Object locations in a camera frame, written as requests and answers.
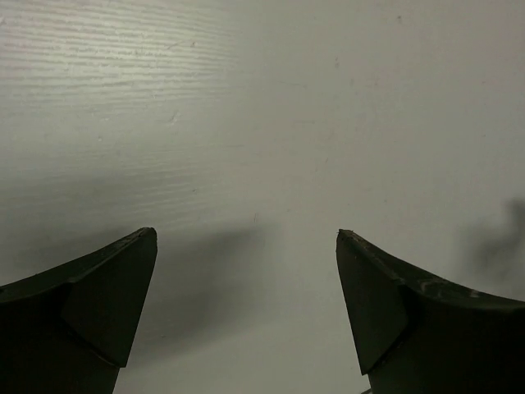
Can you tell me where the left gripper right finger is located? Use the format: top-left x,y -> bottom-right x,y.
336,230 -> 524,393

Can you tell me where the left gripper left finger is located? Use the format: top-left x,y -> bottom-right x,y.
1,227 -> 158,393

